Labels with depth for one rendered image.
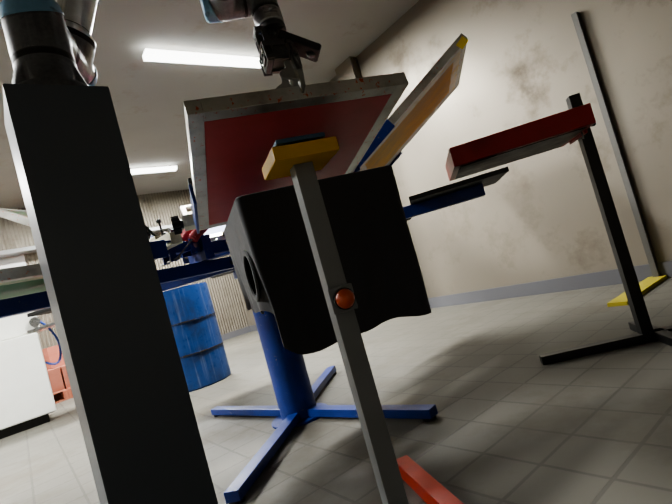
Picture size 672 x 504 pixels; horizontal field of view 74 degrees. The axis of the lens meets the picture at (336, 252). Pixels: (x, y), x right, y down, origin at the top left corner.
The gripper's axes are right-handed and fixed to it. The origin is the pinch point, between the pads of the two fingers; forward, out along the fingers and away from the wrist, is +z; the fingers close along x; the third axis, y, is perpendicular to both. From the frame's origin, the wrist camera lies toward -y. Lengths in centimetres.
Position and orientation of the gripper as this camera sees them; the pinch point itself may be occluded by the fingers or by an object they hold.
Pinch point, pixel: (302, 93)
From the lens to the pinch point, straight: 120.2
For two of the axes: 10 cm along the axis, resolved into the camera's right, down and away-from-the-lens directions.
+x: 2.5, -2.9, -9.2
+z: 3.2, 9.3, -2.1
